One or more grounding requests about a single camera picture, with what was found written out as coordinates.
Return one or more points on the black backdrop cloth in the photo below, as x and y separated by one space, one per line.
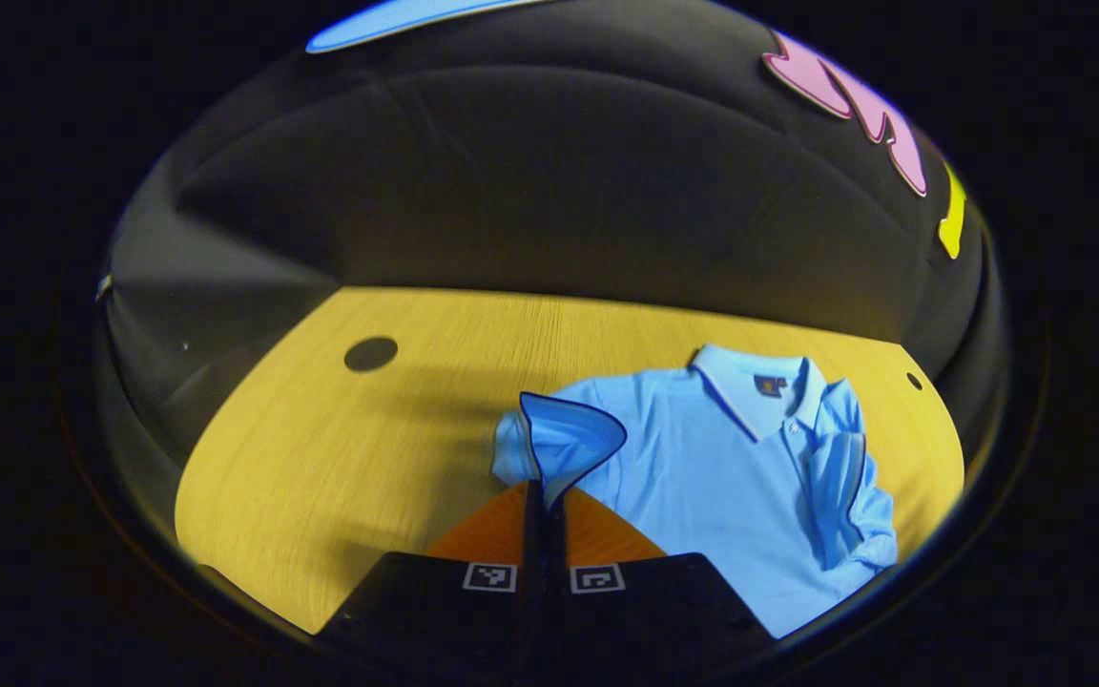
511 191

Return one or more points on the light blue T-shirt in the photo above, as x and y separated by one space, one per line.
702 477

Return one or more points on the small white tag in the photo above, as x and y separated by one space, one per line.
104 286

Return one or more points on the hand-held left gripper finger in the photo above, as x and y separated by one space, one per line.
556 592
532 592

